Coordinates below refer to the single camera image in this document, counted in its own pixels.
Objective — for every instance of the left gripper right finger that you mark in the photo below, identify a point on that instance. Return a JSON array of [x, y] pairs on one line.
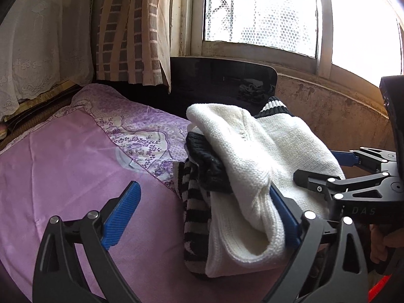
[[327, 262]]

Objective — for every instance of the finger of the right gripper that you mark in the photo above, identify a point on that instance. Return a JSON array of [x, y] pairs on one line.
[[372, 160], [370, 188]]

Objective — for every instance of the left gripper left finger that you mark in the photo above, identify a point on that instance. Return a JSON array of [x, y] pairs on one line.
[[58, 275]]

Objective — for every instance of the white black-striped knit sweater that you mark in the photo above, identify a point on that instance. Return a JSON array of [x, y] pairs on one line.
[[246, 231]]

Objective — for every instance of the person's right hand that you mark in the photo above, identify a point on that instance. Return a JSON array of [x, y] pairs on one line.
[[380, 243]]

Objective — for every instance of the purple bed sheet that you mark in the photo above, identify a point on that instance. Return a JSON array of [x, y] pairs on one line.
[[86, 154]]

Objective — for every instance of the black white striped garment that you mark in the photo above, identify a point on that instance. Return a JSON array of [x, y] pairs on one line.
[[197, 216]]

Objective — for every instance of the woven bamboo mat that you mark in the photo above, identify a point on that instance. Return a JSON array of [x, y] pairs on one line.
[[33, 112]]

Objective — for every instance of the white lace cover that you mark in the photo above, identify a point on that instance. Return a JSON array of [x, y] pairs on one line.
[[43, 42]]

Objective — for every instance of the brick pattern curtain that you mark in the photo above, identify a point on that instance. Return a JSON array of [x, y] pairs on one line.
[[132, 41]]

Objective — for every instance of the window with metal frame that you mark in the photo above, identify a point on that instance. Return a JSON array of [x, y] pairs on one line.
[[350, 42]]

